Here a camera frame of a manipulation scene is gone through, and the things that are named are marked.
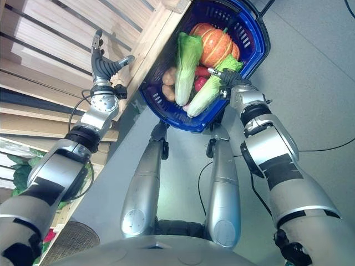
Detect round woven wicker basket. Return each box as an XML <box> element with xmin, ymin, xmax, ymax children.
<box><xmin>51</xmin><ymin>221</ymin><xmax>101</xmax><ymax>263</ymax></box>

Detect orange striped pumpkin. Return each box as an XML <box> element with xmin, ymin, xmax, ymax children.
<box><xmin>189</xmin><ymin>23</ymin><xmax>241</xmax><ymax>69</ymax></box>

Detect silver robot right leg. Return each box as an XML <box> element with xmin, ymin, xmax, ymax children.
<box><xmin>205</xmin><ymin>129</ymin><xmax>241</xmax><ymax>249</ymax></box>

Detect dark robot feet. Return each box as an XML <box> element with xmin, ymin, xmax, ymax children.
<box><xmin>155</xmin><ymin>218</ymin><xmax>207</xmax><ymax>239</ymax></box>

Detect brown potato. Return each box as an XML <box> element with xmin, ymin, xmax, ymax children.
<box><xmin>162</xmin><ymin>67</ymin><xmax>178</xmax><ymax>86</ymax></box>
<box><xmin>161</xmin><ymin>84</ymin><xmax>177</xmax><ymax>102</ymax></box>

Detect blue plastic shopping basket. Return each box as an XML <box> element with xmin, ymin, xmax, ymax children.
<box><xmin>138</xmin><ymin>0</ymin><xmax>267</xmax><ymax>134</ymax></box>

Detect red bell pepper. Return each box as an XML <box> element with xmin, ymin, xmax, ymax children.
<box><xmin>194</xmin><ymin>76</ymin><xmax>209</xmax><ymax>91</ymax></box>

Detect long napa cabbage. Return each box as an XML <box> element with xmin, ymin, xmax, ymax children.
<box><xmin>174</xmin><ymin>32</ymin><xmax>204</xmax><ymax>107</ymax></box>

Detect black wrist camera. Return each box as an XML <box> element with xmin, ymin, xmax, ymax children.
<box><xmin>111</xmin><ymin>84</ymin><xmax>129</xmax><ymax>101</ymax></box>

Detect grey robot torso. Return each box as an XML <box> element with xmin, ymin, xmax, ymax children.
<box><xmin>51</xmin><ymin>235</ymin><xmax>288</xmax><ymax>266</ymax></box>

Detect black floor cable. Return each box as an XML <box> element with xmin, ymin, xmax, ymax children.
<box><xmin>298</xmin><ymin>137</ymin><xmax>355</xmax><ymax>152</ymax></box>
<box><xmin>197</xmin><ymin>161</ymin><xmax>214</xmax><ymax>217</ymax></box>

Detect wooden slatted shelf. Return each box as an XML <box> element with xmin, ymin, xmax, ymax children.
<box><xmin>0</xmin><ymin>0</ymin><xmax>192</xmax><ymax>266</ymax></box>

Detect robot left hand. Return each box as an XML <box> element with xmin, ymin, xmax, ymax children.
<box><xmin>90</xmin><ymin>29</ymin><xmax>136</xmax><ymax>86</ymax></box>

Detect green leafy vegetable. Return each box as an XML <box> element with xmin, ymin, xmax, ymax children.
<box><xmin>6</xmin><ymin>148</ymin><xmax>95</xmax><ymax>209</ymax></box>

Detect napa cabbage with frilly leaves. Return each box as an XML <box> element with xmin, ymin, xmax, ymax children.
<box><xmin>186</xmin><ymin>54</ymin><xmax>245</xmax><ymax>119</ymax></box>

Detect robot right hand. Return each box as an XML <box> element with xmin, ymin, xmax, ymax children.
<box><xmin>207</xmin><ymin>66</ymin><xmax>252</xmax><ymax>90</ymax></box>

